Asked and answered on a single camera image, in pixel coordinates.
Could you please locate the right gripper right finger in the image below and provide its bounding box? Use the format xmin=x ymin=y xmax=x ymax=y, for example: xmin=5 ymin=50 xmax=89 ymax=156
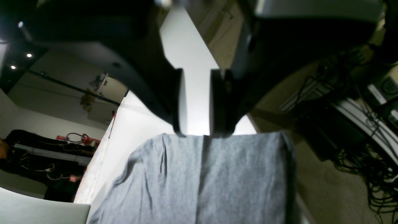
xmin=210 ymin=0 xmax=383 ymax=138

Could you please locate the grey T-shirt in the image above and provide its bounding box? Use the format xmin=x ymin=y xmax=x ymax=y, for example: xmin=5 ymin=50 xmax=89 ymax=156
xmin=88 ymin=132 xmax=299 ymax=224

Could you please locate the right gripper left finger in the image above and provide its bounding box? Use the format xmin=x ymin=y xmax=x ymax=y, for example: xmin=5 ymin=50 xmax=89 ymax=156
xmin=19 ymin=0 xmax=185 ymax=137

